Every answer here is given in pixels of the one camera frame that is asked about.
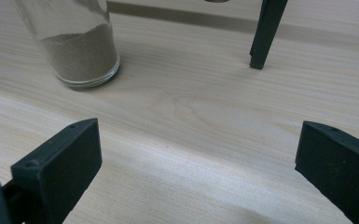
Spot glass jar with brown powder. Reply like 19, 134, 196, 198
13, 0, 121, 89

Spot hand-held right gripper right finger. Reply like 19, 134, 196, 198
294, 120, 359, 224

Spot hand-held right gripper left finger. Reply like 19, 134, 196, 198
10, 118, 103, 224

